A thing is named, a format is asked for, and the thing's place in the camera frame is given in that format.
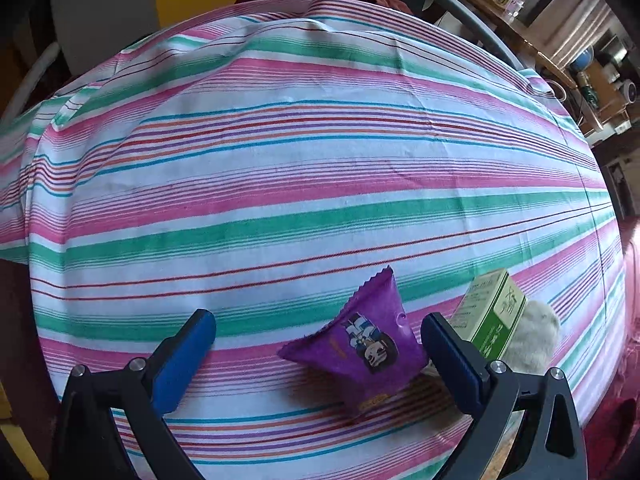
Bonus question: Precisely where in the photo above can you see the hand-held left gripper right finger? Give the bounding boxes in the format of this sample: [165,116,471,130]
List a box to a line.
[420,312,588,480]

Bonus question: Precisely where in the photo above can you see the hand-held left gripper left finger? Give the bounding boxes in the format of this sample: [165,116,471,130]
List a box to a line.
[47,308,217,480]

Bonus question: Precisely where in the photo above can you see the purple snack packet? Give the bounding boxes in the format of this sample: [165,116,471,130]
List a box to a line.
[277,266,430,423]

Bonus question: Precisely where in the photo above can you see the green white carton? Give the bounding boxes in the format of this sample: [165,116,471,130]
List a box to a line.
[447,269,528,361]

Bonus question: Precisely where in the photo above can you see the grey fluffy pad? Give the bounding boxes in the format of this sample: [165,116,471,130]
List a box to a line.
[500,300,561,373]

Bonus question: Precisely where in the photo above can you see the striped bed sheet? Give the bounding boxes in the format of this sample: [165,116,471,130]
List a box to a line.
[0,0,628,480]

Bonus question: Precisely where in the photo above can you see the black speaker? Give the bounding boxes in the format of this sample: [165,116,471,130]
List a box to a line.
[597,50,640,107]

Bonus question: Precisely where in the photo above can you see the wooden desk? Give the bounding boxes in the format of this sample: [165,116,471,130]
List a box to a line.
[435,0,640,133]

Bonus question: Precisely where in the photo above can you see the striped curtain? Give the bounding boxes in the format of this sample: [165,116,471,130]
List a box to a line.
[520,0,626,67]

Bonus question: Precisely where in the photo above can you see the grey yellow blue chair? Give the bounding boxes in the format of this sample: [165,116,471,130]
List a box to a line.
[50,0,436,77]

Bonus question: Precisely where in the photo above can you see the white cable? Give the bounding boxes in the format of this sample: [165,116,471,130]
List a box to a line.
[542,77,569,104]

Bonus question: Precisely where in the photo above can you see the white rail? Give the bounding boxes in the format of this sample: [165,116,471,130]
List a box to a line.
[0,42,61,122]

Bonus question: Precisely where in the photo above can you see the grey metal rail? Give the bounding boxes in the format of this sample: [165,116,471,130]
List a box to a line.
[425,0,527,72]

